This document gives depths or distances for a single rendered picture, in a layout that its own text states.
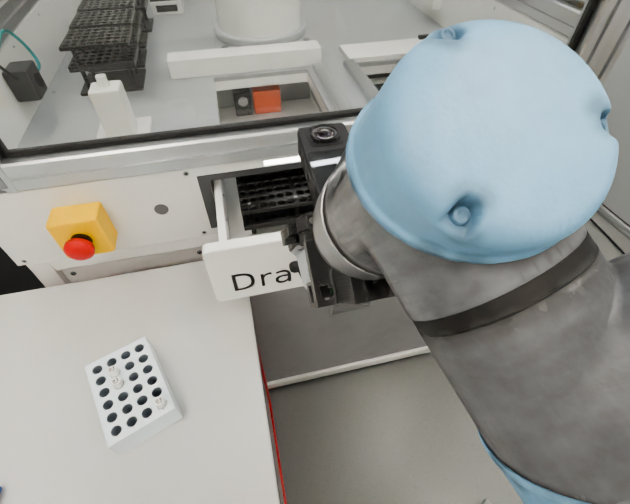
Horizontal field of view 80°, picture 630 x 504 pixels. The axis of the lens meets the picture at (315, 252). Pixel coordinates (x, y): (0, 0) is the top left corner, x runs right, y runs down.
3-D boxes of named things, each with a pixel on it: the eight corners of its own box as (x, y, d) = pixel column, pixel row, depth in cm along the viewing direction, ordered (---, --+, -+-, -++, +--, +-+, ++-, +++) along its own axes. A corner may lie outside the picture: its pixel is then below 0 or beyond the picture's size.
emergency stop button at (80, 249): (98, 260, 57) (86, 242, 54) (70, 265, 56) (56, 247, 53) (101, 246, 59) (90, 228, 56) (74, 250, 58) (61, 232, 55)
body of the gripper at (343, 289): (306, 307, 36) (326, 310, 24) (289, 221, 37) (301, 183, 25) (381, 292, 37) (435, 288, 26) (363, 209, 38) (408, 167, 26)
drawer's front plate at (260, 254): (399, 268, 61) (413, 217, 53) (217, 302, 56) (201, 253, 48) (395, 260, 62) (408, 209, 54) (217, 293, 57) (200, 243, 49)
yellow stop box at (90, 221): (115, 255, 60) (96, 222, 54) (67, 263, 59) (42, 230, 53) (119, 232, 63) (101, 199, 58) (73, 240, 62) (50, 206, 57)
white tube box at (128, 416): (183, 417, 51) (175, 407, 48) (119, 456, 48) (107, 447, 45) (153, 348, 58) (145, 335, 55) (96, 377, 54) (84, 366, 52)
